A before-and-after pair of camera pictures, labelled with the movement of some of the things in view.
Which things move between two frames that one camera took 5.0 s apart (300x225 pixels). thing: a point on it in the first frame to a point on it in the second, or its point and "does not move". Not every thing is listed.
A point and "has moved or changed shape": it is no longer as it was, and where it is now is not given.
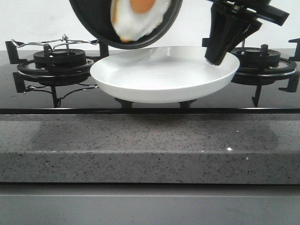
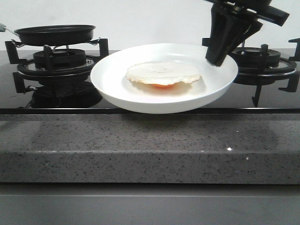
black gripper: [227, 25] does not move
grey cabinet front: [47, 203] does not move
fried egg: [133, 18] to [163, 74]
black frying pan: [95, 16] to [53, 34]
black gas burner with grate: [260, 66] does not move
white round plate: [163, 74] has moved or changed shape
